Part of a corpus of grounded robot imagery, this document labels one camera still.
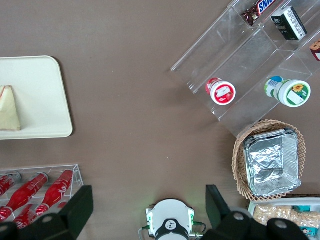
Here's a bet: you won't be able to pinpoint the small teal snack packet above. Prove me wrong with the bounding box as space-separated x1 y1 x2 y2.
293 205 312 214

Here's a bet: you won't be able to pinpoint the chocolate chip cookie box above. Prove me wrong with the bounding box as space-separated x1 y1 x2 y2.
309 39 320 62

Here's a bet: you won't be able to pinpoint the clear acrylic bottle rack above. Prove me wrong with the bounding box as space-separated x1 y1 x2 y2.
0 163 85 226

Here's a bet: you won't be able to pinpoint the beige plastic serving tray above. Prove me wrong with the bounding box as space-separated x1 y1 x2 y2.
0 55 74 141

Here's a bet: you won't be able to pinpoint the small black white carton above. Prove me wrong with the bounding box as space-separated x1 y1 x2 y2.
270 6 308 42

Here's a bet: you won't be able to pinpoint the aluminium foil container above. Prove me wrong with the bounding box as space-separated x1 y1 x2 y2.
242 127 303 197

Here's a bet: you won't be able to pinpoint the clear acrylic stepped stand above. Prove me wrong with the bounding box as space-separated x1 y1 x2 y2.
170 0 320 139

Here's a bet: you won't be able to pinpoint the triangular sandwich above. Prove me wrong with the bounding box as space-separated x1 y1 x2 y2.
0 85 22 132

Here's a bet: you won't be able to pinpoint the clear bag puffed snacks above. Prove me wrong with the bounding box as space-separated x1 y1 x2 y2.
299 210 320 227
253 204 301 226

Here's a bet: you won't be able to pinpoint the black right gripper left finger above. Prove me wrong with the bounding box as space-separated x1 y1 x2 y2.
17 184 95 240

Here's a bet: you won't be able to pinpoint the tan deep wicker basket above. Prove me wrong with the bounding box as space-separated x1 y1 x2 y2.
232 119 307 202

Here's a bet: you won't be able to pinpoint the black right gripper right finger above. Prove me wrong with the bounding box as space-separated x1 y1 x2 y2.
204 184 268 240

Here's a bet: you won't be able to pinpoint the large teal snack packet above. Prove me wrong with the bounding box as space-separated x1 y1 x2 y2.
299 225 319 238

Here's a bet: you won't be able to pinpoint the Snickers chocolate bar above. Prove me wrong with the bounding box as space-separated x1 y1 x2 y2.
241 0 279 27

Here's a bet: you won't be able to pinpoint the white rectangular snack tray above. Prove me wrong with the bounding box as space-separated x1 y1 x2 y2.
247 197 320 240

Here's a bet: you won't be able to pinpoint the green label yogurt cup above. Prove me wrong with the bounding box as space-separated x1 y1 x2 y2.
264 75 312 109

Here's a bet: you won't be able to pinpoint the red label yogurt cup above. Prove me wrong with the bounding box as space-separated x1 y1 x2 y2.
205 77 237 107

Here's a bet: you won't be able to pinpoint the red cola bottle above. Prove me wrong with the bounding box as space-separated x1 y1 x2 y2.
0 173 22 199
0 172 50 222
35 169 75 217
11 203 39 230

